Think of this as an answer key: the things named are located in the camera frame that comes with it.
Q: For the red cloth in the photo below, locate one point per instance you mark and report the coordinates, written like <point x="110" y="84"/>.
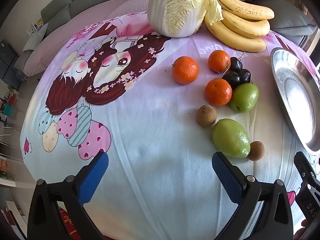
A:
<point x="70" y="221"/>

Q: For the green jujube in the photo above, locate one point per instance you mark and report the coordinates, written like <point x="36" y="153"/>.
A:
<point x="231" y="138"/>
<point x="244" y="98"/>

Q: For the round metal plate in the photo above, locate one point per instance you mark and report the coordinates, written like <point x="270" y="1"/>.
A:
<point x="296" y="97"/>

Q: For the napa cabbage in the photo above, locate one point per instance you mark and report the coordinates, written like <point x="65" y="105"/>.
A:
<point x="178" y="6"/>

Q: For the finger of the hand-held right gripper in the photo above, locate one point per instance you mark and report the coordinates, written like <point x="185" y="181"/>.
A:
<point x="306" y="171"/>

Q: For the dark cabinet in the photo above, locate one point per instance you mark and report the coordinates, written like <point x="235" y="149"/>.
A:
<point x="8" y="62"/>

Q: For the mandarin orange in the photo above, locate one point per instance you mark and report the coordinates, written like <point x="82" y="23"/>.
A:
<point x="185" y="70"/>
<point x="219" y="61"/>
<point x="218" y="92"/>

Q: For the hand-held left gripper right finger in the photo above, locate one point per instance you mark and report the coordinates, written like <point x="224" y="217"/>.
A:
<point x="226" y="175"/>

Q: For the printed cartoon blanket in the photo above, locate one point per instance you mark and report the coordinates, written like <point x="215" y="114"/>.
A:
<point x="155" y="135"/>

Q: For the brown longan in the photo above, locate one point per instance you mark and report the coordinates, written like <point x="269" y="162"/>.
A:
<point x="206" y="115"/>
<point x="256" y="150"/>

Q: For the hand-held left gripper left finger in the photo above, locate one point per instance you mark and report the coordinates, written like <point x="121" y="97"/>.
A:
<point x="93" y="173"/>

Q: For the pale green pillow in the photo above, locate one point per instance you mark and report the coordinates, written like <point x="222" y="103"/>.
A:
<point x="36" y="37"/>

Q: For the person's right hand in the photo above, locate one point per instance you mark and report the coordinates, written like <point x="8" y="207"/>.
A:
<point x="300" y="228"/>

